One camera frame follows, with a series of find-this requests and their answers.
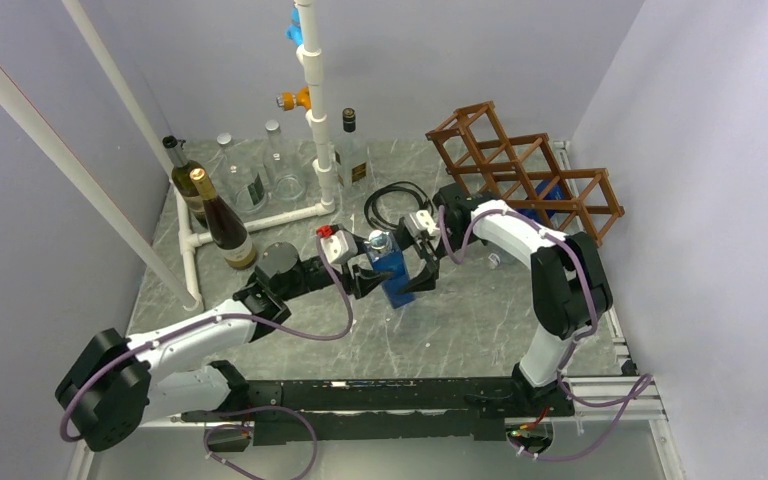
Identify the clear bottle green label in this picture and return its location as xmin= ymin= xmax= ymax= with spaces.
xmin=264 ymin=120 xmax=306 ymax=202

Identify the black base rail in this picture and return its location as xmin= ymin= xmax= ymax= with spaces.
xmin=83 ymin=370 xmax=664 ymax=458

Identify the orange pipe-mounted fitting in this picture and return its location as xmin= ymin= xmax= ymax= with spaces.
xmin=276 ymin=87 xmax=311 ymax=111

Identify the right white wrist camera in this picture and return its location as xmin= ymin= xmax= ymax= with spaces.
xmin=404 ymin=209 xmax=440 ymax=240

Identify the blue pipe-mounted fitting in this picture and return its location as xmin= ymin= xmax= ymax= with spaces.
xmin=285 ymin=6 xmax=304 ymax=47

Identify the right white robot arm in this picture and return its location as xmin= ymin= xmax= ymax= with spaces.
xmin=395 ymin=184 xmax=613 ymax=415

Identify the green wine bottle silver foil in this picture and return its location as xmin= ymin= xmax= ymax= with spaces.
xmin=161 ymin=135 xmax=207 ymax=228

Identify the blue Blue Dash bottle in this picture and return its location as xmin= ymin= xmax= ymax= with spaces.
xmin=487 ymin=178 xmax=567 ymax=269

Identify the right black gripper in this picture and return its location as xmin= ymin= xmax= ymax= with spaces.
xmin=379 ymin=218 xmax=480 ymax=296

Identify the clear bottle white cap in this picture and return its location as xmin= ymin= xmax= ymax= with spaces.
xmin=216 ymin=133 xmax=267 ymax=215

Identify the blue square bottle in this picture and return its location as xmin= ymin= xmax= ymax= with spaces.
xmin=365 ymin=229 xmax=415 ymax=310

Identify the brown wooden wine rack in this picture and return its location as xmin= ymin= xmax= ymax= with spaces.
xmin=425 ymin=101 xmax=625 ymax=245

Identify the white PVC pipe frame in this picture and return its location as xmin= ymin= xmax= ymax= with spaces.
xmin=0 ymin=1 xmax=338 ymax=312

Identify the coiled black cable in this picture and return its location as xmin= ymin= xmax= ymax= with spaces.
xmin=364 ymin=181 xmax=436 ymax=233

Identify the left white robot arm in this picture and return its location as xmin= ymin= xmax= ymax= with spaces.
xmin=55 ymin=236 xmax=392 ymax=452

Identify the brown bottle gold foil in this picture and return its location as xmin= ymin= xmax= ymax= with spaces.
xmin=189 ymin=167 xmax=257 ymax=270

